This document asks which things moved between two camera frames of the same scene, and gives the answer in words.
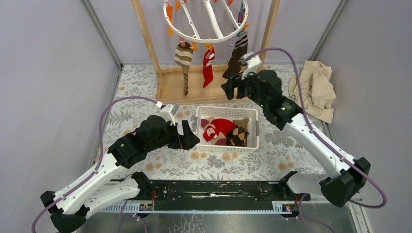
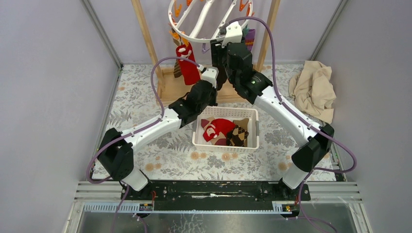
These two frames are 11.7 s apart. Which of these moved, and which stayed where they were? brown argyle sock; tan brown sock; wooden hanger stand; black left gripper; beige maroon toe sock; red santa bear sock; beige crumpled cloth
Moved: black left gripper
Stayed: brown argyle sock; tan brown sock; wooden hanger stand; beige crumpled cloth; red santa bear sock; beige maroon toe sock
